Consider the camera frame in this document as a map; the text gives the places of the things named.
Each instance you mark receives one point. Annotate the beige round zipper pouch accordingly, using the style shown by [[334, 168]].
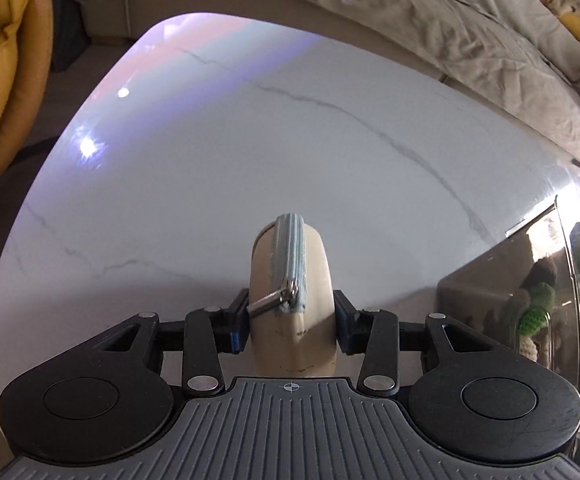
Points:
[[291, 305]]

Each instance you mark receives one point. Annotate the crochet doll red hat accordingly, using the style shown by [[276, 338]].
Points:
[[528, 310]]

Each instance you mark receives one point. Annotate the smoky transparent storage box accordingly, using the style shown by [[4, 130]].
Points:
[[476, 293]]

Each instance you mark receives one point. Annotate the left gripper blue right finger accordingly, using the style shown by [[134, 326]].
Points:
[[379, 337]]

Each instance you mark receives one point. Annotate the sofa with beige cover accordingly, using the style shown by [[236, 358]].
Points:
[[512, 54]]

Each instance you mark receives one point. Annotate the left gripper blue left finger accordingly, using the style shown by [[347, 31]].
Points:
[[202, 337]]

